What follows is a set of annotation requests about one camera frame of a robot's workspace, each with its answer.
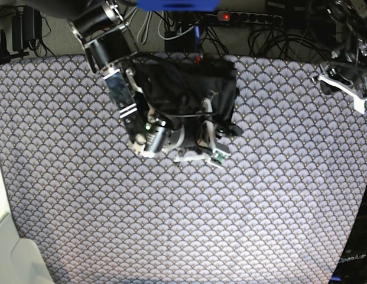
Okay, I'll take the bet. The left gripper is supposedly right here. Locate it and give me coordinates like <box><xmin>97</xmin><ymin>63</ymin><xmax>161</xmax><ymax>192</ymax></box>
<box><xmin>312</xmin><ymin>40</ymin><xmax>367</xmax><ymax>114</ymax></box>

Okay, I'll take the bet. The white plastic bin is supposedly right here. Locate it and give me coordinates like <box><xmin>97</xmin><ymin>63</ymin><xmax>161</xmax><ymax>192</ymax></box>
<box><xmin>0</xmin><ymin>166</ymin><xmax>53</xmax><ymax>283</ymax></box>

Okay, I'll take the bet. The red and blue clamp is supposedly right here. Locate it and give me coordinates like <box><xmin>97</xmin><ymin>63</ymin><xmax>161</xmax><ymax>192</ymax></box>
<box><xmin>194</xmin><ymin>25</ymin><xmax>203</xmax><ymax>64</ymax></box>

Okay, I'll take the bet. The black power adapter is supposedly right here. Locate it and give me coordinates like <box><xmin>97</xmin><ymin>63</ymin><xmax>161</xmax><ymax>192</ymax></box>
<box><xmin>11</xmin><ymin>6</ymin><xmax>42</xmax><ymax>52</ymax></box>

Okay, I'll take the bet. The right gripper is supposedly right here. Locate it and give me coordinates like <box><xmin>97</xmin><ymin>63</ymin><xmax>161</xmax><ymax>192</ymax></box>
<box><xmin>132</xmin><ymin>112</ymin><xmax>230</xmax><ymax>168</ymax></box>

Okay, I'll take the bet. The black OpenArm box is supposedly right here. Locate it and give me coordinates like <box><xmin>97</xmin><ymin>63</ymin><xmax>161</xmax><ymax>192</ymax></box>
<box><xmin>329</xmin><ymin>186</ymin><xmax>367</xmax><ymax>283</ymax></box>

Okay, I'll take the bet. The dark grey T-shirt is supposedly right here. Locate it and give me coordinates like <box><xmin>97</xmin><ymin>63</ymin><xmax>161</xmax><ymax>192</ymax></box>
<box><xmin>133</xmin><ymin>53</ymin><xmax>243</xmax><ymax>136</ymax></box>

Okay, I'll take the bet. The black power strip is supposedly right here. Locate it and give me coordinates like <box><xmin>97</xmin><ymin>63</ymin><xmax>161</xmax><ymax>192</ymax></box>
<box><xmin>216</xmin><ymin>11</ymin><xmax>284</xmax><ymax>25</ymax></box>

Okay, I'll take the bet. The fan-patterned table cloth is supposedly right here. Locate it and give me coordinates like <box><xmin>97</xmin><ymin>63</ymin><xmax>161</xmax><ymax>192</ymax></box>
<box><xmin>0</xmin><ymin>56</ymin><xmax>367</xmax><ymax>283</ymax></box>

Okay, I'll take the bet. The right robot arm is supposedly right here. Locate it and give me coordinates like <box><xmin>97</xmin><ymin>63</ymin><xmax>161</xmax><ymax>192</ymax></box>
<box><xmin>27</xmin><ymin>1</ymin><xmax>238</xmax><ymax>167</ymax></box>

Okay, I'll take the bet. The grey looped cable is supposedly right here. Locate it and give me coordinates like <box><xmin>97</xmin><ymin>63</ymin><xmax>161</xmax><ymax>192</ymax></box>
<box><xmin>124</xmin><ymin>8</ymin><xmax>154</xmax><ymax>45</ymax></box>

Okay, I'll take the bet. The blue mount plate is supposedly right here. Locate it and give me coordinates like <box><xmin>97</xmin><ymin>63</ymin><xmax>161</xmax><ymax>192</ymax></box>
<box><xmin>137</xmin><ymin>0</ymin><xmax>219</xmax><ymax>12</ymax></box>

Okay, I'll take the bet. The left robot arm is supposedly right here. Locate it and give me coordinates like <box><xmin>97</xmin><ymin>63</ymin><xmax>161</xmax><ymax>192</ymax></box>
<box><xmin>306</xmin><ymin>1</ymin><xmax>367</xmax><ymax>114</ymax></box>

